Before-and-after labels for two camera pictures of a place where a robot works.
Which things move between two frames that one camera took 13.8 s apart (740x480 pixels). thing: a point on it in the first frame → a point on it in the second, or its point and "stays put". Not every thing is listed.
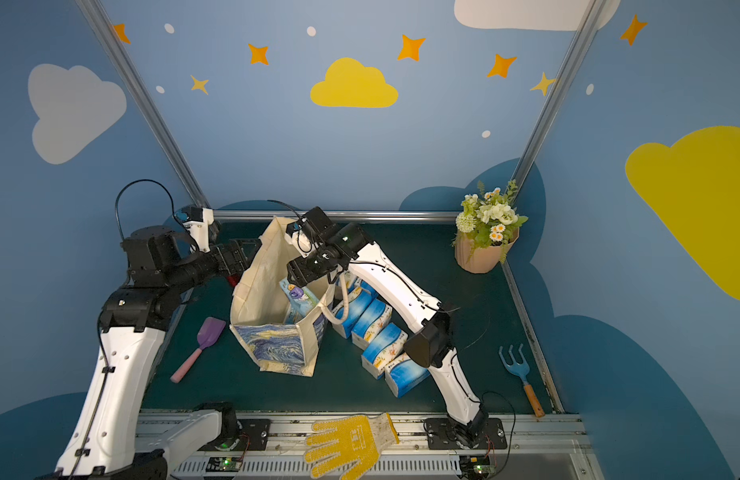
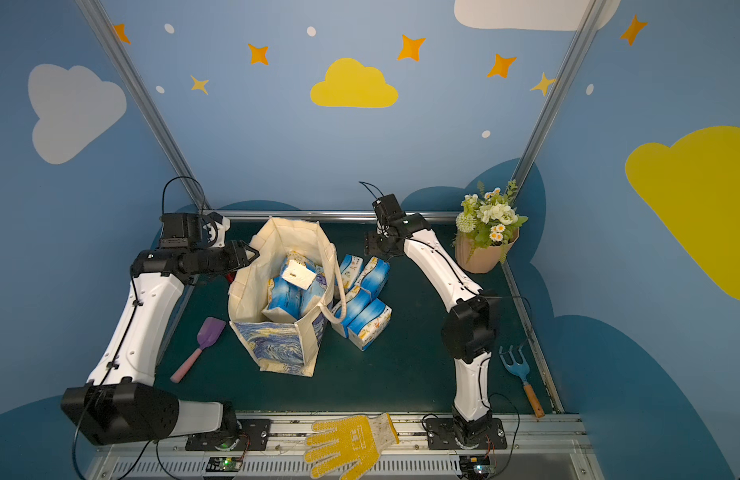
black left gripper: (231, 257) stays put
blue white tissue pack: (387, 344) → (301, 280)
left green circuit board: (223, 464) stays put
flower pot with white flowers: (486, 228) stays put
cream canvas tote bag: (257, 312) stays put
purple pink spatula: (207, 334) stays put
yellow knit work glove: (353, 443) stays put
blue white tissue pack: (403, 373) → (284, 299)
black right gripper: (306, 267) → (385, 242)
